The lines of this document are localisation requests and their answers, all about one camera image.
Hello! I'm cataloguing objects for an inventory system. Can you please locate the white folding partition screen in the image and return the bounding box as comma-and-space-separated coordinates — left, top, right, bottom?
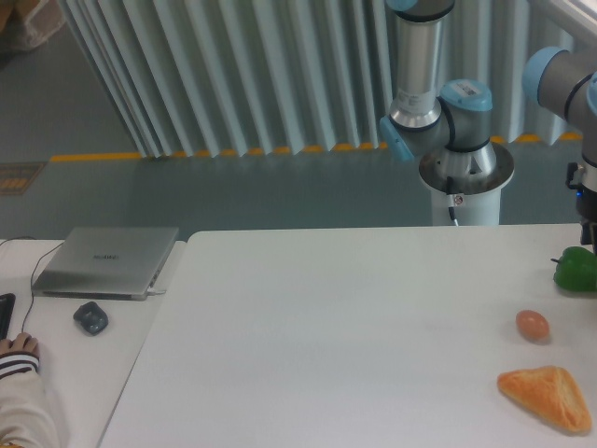
61, 1, 596, 158

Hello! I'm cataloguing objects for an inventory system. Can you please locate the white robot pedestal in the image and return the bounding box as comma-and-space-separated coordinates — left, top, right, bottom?
426, 186, 502, 226

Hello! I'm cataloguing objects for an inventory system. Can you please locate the brown egg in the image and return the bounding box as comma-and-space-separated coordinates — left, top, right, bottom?
515, 310, 550, 343

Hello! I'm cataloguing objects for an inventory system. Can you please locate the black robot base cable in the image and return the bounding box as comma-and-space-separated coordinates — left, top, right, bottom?
445, 175, 461, 227

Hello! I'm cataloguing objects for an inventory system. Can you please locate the green bell pepper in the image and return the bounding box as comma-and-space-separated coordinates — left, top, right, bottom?
552, 246, 596, 292

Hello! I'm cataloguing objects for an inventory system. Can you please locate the black keyboard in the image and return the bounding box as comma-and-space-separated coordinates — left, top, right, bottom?
0, 293, 16, 340

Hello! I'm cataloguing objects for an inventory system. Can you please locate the silver closed laptop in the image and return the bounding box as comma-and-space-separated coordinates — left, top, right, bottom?
32, 227, 178, 301

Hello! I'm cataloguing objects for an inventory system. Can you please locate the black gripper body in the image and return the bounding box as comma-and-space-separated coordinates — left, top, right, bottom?
565, 162, 596, 245

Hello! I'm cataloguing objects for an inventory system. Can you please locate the person's hand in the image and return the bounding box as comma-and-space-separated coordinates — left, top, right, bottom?
0, 332, 40, 358

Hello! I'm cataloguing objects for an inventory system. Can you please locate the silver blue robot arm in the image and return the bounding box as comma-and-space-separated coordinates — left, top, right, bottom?
380, 1, 596, 245

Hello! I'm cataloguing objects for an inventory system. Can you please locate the triangular golden bread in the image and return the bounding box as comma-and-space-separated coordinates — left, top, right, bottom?
496, 366, 592, 434

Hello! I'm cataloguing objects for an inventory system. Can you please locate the cream sleeved forearm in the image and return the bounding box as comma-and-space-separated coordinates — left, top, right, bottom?
1, 351, 61, 447

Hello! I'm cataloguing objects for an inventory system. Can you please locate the thin black cable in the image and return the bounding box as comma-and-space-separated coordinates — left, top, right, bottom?
0, 236, 65, 335

